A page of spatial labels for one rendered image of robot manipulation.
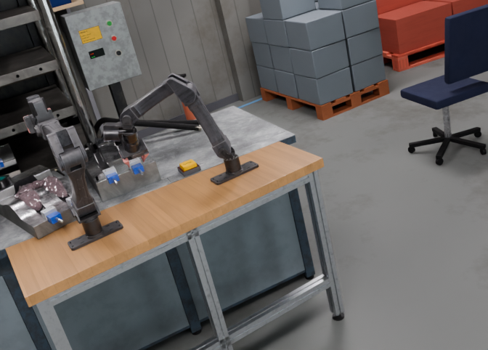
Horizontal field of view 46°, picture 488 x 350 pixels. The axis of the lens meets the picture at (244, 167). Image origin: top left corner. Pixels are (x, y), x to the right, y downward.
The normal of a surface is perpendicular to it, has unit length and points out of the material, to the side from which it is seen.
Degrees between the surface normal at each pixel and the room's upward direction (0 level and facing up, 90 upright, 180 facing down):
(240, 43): 90
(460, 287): 0
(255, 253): 90
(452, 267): 0
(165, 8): 90
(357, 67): 90
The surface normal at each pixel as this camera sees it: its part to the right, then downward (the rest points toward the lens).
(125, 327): 0.41, 0.28
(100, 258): -0.22, -0.89
